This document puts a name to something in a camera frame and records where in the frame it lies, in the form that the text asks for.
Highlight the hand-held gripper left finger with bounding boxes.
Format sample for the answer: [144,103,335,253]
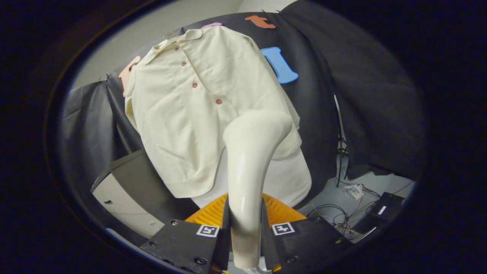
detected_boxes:
[140,193,232,274]

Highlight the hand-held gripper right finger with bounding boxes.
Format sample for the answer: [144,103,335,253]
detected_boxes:
[261,193,352,273]

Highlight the cream button shirt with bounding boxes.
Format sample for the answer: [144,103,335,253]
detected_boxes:
[125,26,302,198]

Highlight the white mannequin torso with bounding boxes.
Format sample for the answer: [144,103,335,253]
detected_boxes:
[164,31,312,209]

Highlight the white power adapter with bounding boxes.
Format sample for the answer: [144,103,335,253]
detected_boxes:
[344,184,366,201]

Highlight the grey-topped white drawer cabinet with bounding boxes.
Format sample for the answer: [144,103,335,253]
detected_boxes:
[91,149,200,238]

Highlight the black box with white label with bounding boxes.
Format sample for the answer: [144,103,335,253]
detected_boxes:
[352,192,406,234]

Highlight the thin stand pole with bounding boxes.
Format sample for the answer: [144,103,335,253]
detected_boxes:
[333,93,347,188]

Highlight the tangle of floor cables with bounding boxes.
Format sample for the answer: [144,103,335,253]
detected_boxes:
[304,182,415,237]

